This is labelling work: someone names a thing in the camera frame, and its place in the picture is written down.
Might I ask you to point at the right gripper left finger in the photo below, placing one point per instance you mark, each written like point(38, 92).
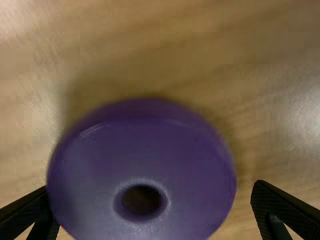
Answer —
point(22, 212)

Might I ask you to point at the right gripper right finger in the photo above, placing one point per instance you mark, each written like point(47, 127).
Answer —
point(282, 202)

